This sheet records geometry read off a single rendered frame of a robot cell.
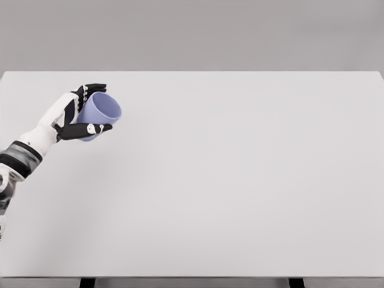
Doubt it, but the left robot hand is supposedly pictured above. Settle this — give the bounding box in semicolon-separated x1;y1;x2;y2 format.
35;83;113;142

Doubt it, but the lavender blue cup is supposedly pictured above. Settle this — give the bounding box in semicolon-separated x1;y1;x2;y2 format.
73;91;123;143

